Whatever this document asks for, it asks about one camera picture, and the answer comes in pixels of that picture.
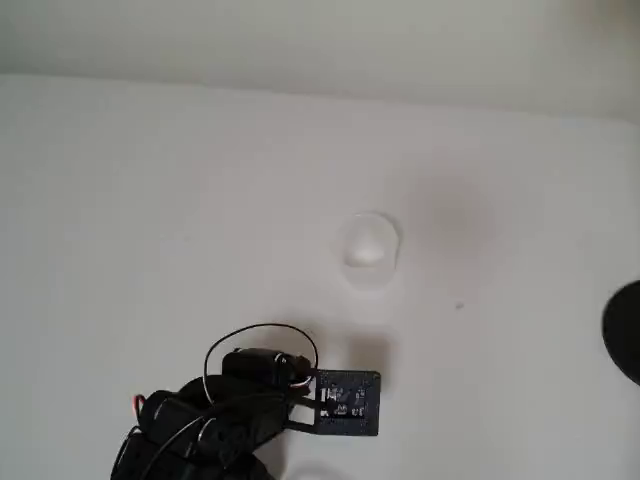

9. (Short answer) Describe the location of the small clear plastic cup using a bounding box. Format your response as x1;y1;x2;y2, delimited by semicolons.
341;211;403;292

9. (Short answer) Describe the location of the black round object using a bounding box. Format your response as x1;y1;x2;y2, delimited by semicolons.
601;281;640;387

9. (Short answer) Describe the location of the thin black camera cable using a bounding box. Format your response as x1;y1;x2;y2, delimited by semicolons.
202;322;321;404

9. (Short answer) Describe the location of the black camera circuit board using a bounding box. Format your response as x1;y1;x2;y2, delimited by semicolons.
287;368;382;437

